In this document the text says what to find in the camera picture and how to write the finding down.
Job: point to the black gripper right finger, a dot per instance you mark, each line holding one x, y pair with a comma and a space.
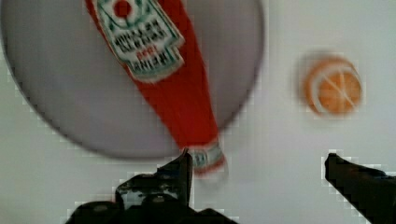
372, 192

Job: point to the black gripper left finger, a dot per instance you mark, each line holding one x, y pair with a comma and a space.
159, 198

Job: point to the red plush ketchup bottle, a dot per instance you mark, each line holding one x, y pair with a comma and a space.
154, 42

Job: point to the grey round plate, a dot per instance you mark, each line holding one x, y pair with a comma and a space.
69, 77

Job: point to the orange slice toy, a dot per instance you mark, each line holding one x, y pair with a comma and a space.
332, 87

